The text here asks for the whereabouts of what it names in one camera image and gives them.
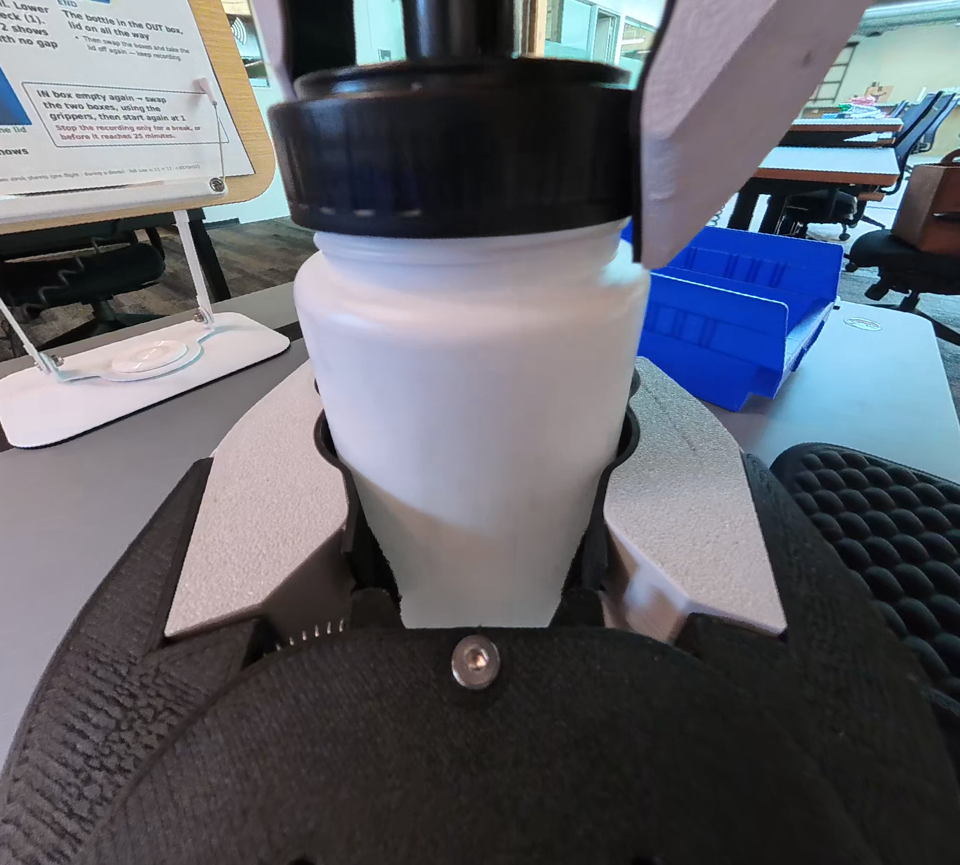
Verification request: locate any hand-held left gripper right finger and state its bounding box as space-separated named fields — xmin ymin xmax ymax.
xmin=603 ymin=357 xmax=789 ymax=645

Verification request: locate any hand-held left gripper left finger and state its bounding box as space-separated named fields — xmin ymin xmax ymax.
xmin=163 ymin=358 xmax=360 ymax=645

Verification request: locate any blue plastic bin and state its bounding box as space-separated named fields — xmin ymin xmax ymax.
xmin=646 ymin=226 xmax=845 ymax=412

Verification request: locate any black bottle lid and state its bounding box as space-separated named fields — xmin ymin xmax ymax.
xmin=267 ymin=0 xmax=639 ymax=241

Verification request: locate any white plastic bottle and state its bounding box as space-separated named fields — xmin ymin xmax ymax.
xmin=292 ymin=216 xmax=652 ymax=631

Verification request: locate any wooden office table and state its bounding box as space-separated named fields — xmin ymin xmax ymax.
xmin=731 ymin=145 xmax=909 ymax=236

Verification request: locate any instruction sheet on stand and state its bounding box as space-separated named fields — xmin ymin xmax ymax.
xmin=0 ymin=0 xmax=277 ymax=236

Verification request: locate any brown leather bag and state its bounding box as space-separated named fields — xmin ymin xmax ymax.
xmin=891 ymin=148 xmax=960 ymax=255

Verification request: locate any white board stand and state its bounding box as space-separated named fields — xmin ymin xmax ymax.
xmin=0 ymin=208 xmax=219 ymax=382

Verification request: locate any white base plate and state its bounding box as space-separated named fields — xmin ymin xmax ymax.
xmin=0 ymin=311 xmax=292 ymax=448

